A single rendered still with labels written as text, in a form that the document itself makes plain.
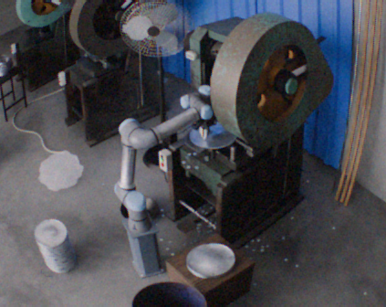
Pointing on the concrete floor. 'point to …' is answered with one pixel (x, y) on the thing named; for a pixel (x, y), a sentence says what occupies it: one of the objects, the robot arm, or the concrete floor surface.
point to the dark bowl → (146, 208)
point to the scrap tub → (169, 296)
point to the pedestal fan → (167, 13)
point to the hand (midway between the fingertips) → (203, 138)
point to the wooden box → (222, 288)
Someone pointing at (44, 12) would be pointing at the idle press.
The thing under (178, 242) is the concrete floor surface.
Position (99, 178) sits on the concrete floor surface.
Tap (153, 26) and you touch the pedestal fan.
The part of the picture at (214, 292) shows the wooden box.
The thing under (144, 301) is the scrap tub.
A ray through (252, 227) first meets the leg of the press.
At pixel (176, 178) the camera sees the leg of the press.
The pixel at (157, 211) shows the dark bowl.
